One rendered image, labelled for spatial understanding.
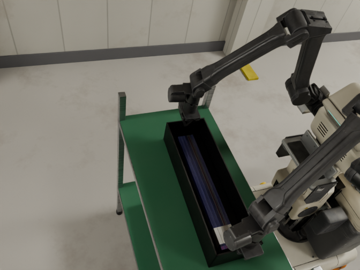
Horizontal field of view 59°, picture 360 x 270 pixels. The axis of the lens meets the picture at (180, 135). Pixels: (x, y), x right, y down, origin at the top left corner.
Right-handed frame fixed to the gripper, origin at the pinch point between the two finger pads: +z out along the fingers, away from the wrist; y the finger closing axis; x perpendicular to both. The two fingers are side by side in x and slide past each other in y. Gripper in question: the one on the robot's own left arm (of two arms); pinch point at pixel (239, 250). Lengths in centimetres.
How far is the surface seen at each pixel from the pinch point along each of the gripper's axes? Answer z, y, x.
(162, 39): 83, -240, 52
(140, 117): 9, -72, -16
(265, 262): 8.8, 3.8, 11.9
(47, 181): 104, -107, -67
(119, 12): 52, -239, 7
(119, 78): 102, -208, 3
